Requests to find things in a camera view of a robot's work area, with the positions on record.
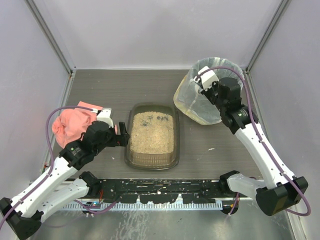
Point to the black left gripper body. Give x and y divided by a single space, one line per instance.
119 139

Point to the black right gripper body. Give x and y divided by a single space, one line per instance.
208 91

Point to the grey plastic litter box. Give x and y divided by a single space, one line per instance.
154 161

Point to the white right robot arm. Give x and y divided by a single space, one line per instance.
279 189

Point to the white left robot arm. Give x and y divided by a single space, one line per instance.
26 212

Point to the beige cat litter pellets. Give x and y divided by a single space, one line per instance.
152 133

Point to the pink cloth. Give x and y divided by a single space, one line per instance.
71 124

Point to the translucent white bin liner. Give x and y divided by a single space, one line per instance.
196 106

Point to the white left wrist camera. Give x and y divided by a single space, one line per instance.
105 116

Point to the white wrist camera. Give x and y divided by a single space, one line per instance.
105 116
205 78

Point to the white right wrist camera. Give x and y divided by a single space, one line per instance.
205 78

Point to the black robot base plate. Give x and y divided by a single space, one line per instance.
158 191

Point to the left aluminium corner post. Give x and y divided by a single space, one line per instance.
49 35

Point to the aluminium corner post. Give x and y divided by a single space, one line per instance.
280 10
49 35

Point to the right aluminium corner post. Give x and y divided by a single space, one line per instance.
280 10

